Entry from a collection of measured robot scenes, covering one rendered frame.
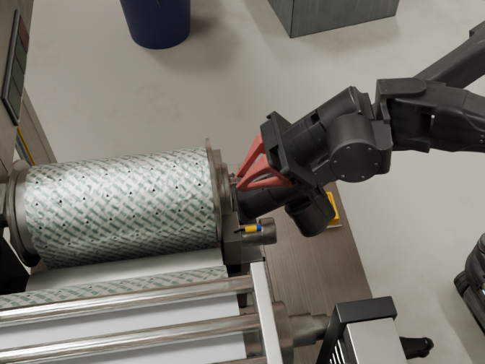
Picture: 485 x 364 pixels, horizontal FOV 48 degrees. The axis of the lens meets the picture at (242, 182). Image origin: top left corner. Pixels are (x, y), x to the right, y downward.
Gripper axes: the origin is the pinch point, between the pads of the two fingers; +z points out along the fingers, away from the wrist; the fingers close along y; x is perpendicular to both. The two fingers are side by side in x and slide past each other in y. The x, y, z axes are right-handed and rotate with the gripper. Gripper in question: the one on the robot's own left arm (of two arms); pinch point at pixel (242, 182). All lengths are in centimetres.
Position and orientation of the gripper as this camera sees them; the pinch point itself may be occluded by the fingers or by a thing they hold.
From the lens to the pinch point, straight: 74.9
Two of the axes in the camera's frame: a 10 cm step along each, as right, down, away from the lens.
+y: -1.5, -7.9, 6.0
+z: -7.6, 4.8, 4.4
